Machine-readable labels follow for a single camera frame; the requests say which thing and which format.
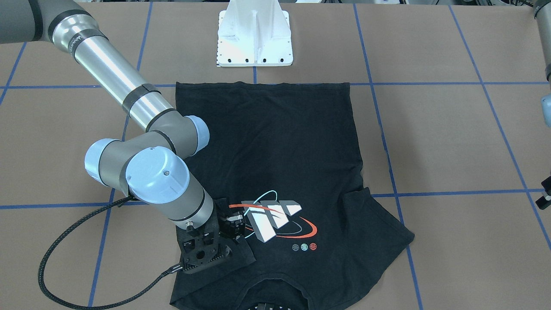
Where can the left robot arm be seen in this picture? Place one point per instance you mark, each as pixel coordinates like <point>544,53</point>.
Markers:
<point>542,15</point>

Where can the black graphic t-shirt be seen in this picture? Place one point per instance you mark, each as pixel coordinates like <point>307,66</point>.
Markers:
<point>288,143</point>

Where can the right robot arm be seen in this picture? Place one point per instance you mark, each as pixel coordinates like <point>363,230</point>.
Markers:
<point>52,110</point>

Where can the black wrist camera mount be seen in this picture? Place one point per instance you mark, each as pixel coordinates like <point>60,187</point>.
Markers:
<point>204,248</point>

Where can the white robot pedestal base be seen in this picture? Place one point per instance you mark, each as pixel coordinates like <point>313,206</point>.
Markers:
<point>254,33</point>

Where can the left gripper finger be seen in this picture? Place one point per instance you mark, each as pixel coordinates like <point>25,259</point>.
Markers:
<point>544,201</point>

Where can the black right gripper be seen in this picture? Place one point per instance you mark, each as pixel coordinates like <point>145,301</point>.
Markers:
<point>223,215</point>

